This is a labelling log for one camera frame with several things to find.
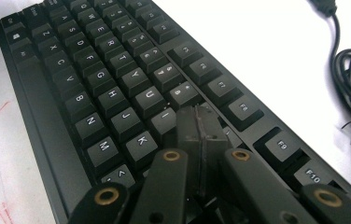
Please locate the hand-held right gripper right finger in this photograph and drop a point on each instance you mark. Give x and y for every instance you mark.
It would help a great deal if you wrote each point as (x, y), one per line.
(214, 137)

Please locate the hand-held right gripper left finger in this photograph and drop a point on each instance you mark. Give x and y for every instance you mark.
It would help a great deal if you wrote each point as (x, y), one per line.
(190, 137)

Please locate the black computer keyboard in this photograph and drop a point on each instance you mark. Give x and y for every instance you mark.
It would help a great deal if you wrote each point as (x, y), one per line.
(102, 93)

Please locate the white table cover board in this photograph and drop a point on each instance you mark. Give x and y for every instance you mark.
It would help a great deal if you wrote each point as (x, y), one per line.
(257, 46)

